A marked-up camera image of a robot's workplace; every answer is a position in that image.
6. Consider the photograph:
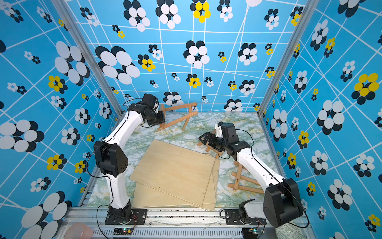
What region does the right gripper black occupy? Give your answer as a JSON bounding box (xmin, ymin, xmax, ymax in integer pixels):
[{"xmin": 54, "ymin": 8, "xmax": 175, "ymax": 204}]
[{"xmin": 199, "ymin": 132, "xmax": 229, "ymax": 151}]

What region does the wooden easel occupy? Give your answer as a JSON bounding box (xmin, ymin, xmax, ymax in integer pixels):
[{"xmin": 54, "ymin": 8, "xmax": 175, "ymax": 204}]
[
  {"xmin": 228, "ymin": 161, "xmax": 265, "ymax": 195},
  {"xmin": 197, "ymin": 130, "xmax": 228, "ymax": 159},
  {"xmin": 157, "ymin": 103, "xmax": 198, "ymax": 131}
]

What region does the plywood board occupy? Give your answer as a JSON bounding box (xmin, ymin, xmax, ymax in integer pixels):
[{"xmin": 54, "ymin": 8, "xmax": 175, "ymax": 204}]
[
  {"xmin": 130, "ymin": 140, "xmax": 215, "ymax": 206},
  {"xmin": 131, "ymin": 181, "xmax": 216, "ymax": 210},
  {"xmin": 131, "ymin": 158, "xmax": 220, "ymax": 211}
]

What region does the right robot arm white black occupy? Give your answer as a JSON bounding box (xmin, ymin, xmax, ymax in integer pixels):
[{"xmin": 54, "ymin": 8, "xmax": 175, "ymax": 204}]
[{"xmin": 199, "ymin": 122, "xmax": 306, "ymax": 228}]

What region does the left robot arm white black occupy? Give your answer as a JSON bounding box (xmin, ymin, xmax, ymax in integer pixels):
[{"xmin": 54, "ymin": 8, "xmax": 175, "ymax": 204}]
[{"xmin": 93, "ymin": 94, "xmax": 165, "ymax": 225}]

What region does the green patterned round object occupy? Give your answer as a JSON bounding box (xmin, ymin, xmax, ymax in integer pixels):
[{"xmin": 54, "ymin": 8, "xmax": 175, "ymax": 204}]
[{"xmin": 275, "ymin": 224, "xmax": 305, "ymax": 239}]

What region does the pink translucent bowl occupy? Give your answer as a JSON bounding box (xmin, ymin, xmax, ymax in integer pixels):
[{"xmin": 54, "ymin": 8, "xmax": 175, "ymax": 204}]
[{"xmin": 63, "ymin": 223, "xmax": 94, "ymax": 239}]

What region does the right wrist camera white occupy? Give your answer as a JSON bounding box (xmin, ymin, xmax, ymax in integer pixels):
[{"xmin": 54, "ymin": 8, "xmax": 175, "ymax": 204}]
[{"xmin": 215, "ymin": 121, "xmax": 224, "ymax": 138}]

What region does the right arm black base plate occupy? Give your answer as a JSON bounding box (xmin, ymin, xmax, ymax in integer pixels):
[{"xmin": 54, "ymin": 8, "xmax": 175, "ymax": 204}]
[{"xmin": 220, "ymin": 209, "xmax": 267, "ymax": 227}]

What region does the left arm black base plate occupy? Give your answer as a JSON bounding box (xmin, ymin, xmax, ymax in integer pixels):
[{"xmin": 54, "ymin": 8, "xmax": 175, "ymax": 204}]
[{"xmin": 104, "ymin": 208, "xmax": 148, "ymax": 226}]

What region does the aluminium front rail frame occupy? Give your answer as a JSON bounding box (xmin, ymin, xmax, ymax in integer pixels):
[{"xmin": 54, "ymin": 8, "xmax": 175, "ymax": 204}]
[{"xmin": 56, "ymin": 207, "xmax": 315, "ymax": 239}]

